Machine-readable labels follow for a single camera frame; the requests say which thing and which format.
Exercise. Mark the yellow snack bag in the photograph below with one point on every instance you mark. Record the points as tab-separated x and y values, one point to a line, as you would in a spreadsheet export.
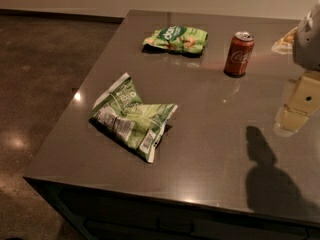
284	46

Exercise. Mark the red coke can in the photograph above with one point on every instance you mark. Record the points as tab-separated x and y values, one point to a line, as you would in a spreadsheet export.
240	50

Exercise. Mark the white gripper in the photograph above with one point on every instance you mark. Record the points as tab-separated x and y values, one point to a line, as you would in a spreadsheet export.
308	47

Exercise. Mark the green crumpled chip bag near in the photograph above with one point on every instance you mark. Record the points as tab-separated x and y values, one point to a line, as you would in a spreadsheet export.
121	112

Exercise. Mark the green chip bag far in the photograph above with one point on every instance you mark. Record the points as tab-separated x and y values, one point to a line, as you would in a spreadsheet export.
178	39

